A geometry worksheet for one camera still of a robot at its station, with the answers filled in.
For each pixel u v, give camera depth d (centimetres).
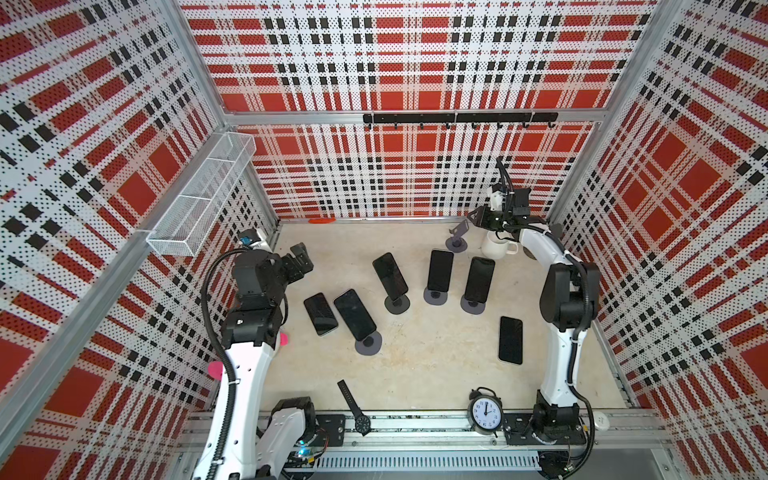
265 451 49
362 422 75
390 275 90
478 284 89
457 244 113
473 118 89
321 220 127
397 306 97
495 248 106
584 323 52
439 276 91
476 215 94
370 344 88
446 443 73
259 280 49
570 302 58
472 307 96
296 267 63
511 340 90
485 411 75
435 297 99
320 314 92
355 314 82
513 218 78
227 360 44
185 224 92
